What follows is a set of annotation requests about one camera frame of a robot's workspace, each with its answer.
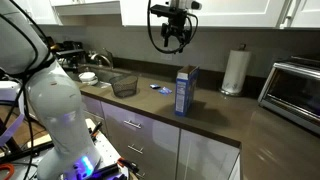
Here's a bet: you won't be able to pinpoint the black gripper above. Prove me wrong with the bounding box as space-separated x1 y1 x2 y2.
160 13 193 48

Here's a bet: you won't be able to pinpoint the blue open cardboard box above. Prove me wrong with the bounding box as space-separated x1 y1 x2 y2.
174 64 200 118

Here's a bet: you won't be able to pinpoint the white upper cabinets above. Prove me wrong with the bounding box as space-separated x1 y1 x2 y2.
13 0 320 30

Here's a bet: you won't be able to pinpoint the light blue packet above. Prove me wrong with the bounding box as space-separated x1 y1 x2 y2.
157 86 173 96

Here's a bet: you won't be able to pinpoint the white paper towel roll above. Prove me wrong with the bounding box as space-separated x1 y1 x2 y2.
219 43 253 98

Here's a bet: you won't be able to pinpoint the chrome sink faucet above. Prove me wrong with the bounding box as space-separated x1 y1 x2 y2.
89 48 115 70

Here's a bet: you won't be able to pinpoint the dark coffee machine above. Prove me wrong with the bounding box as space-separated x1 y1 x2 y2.
46 36 88 73

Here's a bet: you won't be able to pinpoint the grey base cabinet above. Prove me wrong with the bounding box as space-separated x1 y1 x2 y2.
80 94 242 180

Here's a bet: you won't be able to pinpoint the black screwdriver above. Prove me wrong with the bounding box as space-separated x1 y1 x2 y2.
90 121 104 138

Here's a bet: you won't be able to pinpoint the silver toaster oven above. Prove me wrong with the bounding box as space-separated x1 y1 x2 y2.
257 55 320 135

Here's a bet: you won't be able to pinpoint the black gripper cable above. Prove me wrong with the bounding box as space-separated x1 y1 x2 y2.
146 0 200 55

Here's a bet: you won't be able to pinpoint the black wire mesh basket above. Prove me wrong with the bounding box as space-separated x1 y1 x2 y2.
109 74 139 99

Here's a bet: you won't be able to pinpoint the silver drawer handle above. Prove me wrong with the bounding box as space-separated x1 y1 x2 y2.
123 119 143 130
127 143 145 155

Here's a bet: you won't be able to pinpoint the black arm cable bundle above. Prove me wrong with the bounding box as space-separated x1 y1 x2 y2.
0 0 56 180

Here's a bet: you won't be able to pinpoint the purple strap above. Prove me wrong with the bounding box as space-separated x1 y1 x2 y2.
0 113 26 148

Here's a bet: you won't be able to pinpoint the orange ring cable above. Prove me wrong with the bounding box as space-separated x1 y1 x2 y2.
0 162 16 180

